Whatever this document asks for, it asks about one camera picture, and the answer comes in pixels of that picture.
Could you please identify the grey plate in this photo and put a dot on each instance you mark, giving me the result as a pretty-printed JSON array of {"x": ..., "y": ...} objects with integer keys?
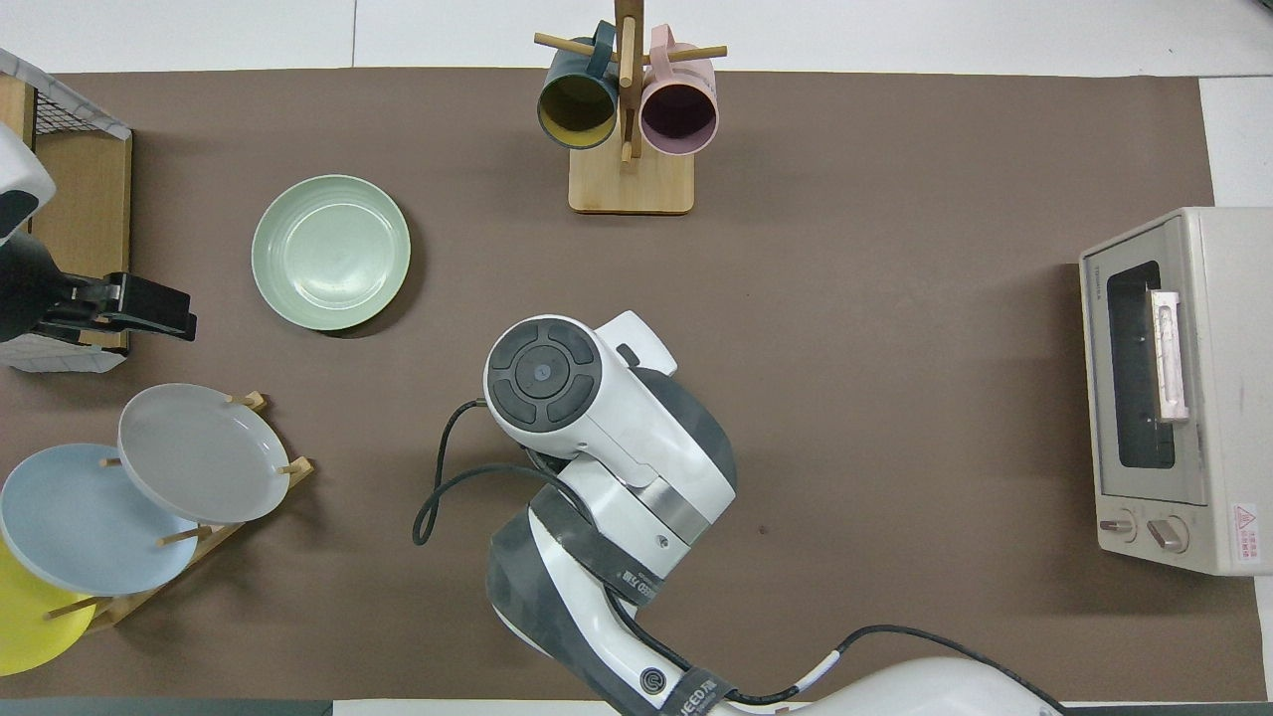
[{"x": 199, "y": 452}]

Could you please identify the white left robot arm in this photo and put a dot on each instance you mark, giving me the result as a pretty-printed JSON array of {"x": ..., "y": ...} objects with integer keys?
[{"x": 20, "y": 184}]

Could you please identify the wooden plate rack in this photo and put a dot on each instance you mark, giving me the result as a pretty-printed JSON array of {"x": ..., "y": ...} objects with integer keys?
[{"x": 214, "y": 537}]

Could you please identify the light green plate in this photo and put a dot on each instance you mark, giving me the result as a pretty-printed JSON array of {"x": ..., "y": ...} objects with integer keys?
[{"x": 330, "y": 252}]

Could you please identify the light blue plate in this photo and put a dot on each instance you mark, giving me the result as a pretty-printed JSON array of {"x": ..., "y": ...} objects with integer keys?
[{"x": 80, "y": 522}]

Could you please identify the wooden mug rack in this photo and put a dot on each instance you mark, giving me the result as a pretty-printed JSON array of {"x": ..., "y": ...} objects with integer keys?
[{"x": 632, "y": 184}]

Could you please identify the white patterned cloth bag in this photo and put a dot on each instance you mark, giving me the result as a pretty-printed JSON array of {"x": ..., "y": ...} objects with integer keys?
[{"x": 70, "y": 356}]

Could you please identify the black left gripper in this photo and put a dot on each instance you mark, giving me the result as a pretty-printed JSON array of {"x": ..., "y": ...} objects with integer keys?
[{"x": 40, "y": 293}]

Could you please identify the teal mug yellow inside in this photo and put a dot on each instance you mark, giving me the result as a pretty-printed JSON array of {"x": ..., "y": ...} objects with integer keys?
[{"x": 577, "y": 109}]

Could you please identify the yellow plate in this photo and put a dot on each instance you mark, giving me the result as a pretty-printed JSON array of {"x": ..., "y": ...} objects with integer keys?
[{"x": 30, "y": 626}]

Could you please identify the pink mug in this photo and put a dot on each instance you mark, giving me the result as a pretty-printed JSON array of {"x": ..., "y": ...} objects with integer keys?
[{"x": 678, "y": 114}]

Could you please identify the brown table mat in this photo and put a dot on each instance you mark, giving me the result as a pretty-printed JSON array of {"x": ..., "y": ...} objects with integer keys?
[{"x": 895, "y": 298}]

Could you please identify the white toaster oven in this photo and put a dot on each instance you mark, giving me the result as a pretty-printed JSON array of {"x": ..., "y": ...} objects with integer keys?
[{"x": 1193, "y": 388}]

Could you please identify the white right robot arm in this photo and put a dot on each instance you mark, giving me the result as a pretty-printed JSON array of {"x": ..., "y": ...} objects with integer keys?
[{"x": 617, "y": 467}]

